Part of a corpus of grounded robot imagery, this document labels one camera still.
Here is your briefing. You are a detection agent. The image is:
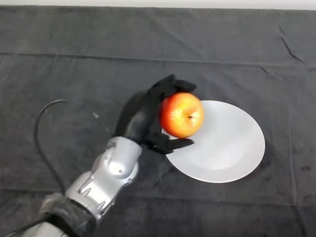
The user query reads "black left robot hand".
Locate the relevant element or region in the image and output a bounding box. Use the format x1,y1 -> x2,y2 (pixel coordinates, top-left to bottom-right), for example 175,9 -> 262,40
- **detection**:
114,74 -> 198,156

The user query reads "red yellow apple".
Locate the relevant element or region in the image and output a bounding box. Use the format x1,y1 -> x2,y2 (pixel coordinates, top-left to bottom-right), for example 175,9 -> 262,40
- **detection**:
159,92 -> 204,139

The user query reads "white round plate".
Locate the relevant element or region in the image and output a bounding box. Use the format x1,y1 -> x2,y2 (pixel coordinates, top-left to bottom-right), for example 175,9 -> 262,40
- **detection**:
164,100 -> 266,184

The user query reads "black table cloth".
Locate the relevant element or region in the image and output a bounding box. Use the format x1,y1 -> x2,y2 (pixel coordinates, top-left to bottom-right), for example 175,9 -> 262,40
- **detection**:
0,5 -> 316,237

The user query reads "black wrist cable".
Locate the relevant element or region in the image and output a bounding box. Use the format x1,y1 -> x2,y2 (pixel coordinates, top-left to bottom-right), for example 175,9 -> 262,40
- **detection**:
34,99 -> 117,196

